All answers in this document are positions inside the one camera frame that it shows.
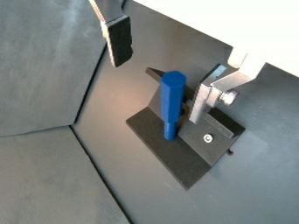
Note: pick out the blue hexagonal peg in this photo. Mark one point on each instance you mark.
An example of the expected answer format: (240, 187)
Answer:
(172, 90)

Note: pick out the black angle fixture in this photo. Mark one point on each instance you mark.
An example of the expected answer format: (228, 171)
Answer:
(200, 144)

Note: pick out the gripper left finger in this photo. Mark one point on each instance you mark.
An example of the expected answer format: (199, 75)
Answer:
(115, 24)

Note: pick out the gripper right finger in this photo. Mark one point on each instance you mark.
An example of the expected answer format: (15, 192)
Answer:
(217, 85)

